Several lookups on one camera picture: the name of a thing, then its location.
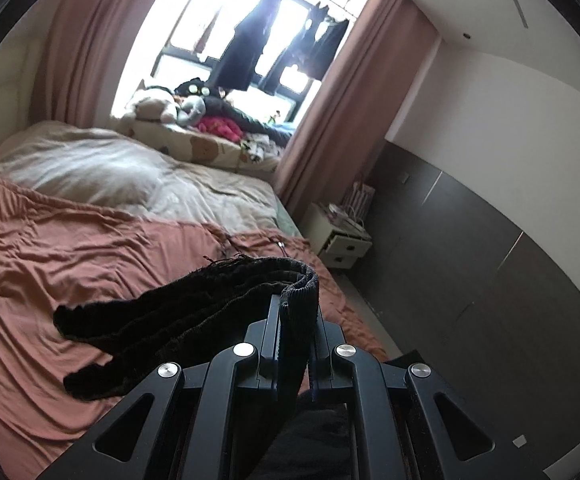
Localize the black pants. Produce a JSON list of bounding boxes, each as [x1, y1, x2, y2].
[[51, 257, 351, 480]]

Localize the cream bedside nightstand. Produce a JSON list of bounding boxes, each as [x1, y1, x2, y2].
[[299, 204, 372, 270]]

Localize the bear print cushion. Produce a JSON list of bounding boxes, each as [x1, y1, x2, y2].
[[115, 114, 283, 174]]

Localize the rust orange bed blanket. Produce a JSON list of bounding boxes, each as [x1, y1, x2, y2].
[[0, 177, 386, 479]]

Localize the beige duvet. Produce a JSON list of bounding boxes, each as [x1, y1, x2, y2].
[[0, 122, 299, 236]]

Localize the pile of toys and clothes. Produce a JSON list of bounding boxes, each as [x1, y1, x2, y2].
[[119, 78, 295, 148]]

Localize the right pink curtain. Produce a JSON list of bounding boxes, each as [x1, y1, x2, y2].
[[273, 0, 439, 220]]

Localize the hanging dark garment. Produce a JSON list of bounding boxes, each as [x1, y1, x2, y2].
[[207, 0, 282, 91]]

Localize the cream padded headboard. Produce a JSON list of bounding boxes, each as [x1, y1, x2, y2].
[[0, 38, 42, 144]]

